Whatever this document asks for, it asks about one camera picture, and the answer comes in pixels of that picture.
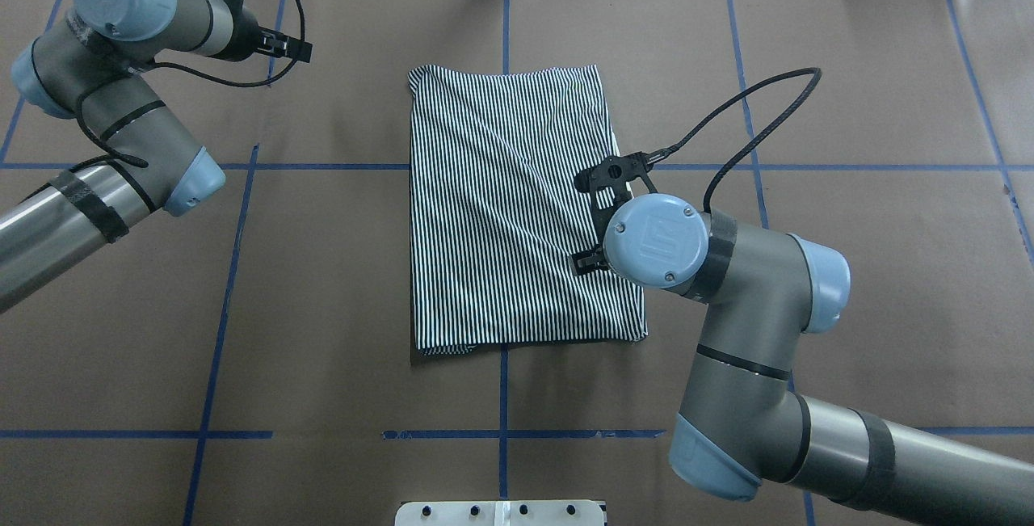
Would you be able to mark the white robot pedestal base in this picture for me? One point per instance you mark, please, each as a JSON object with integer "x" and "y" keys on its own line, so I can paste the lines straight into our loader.
{"x": 503, "y": 512}

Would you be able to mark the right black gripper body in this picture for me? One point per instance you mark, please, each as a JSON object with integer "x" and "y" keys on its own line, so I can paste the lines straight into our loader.
{"x": 587, "y": 261}

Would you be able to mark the striped polo shirt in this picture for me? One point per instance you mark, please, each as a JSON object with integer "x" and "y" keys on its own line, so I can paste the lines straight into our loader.
{"x": 495, "y": 217}

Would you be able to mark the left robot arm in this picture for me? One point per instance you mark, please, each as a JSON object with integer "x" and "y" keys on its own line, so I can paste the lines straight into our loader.
{"x": 90, "y": 68}

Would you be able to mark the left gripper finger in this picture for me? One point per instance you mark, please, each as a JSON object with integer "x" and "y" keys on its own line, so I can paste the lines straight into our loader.
{"x": 280, "y": 45}

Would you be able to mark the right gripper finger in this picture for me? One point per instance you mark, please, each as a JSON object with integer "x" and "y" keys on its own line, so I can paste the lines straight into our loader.
{"x": 589, "y": 261}

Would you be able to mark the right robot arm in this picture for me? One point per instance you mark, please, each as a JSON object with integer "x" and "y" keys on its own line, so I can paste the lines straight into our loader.
{"x": 739, "y": 423}

